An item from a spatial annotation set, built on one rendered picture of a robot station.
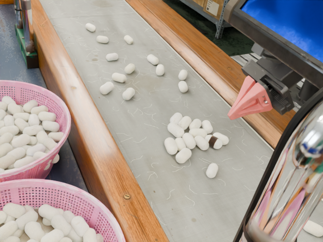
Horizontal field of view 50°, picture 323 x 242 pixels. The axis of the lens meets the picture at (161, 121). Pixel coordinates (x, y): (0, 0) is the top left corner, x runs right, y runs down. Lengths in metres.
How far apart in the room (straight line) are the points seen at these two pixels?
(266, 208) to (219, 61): 0.79
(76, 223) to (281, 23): 0.37
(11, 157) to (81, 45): 0.44
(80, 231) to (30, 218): 0.07
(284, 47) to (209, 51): 0.66
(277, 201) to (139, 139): 0.52
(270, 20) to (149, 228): 0.31
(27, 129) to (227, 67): 0.51
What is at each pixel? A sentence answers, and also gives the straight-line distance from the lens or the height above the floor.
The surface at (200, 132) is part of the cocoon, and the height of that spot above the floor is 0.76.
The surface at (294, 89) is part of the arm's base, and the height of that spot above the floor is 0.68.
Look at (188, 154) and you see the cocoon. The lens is 0.63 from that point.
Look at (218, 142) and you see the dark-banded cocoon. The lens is 0.67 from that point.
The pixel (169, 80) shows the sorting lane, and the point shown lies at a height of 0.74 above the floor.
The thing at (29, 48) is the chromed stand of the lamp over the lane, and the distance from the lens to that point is 0.98.
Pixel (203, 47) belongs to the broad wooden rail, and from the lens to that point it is 1.00.
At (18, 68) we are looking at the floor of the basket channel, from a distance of 1.00.
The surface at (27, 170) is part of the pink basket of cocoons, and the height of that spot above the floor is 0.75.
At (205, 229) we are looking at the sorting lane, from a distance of 0.55.
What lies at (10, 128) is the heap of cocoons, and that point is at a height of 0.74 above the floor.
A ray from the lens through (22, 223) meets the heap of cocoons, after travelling 0.54.
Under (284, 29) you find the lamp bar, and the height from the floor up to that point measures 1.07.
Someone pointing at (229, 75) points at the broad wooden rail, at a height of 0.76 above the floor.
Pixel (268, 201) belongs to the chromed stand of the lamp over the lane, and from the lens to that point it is 0.17.
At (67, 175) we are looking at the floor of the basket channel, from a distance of 0.68.
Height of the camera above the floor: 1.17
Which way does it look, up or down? 37 degrees down
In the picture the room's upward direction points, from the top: 10 degrees clockwise
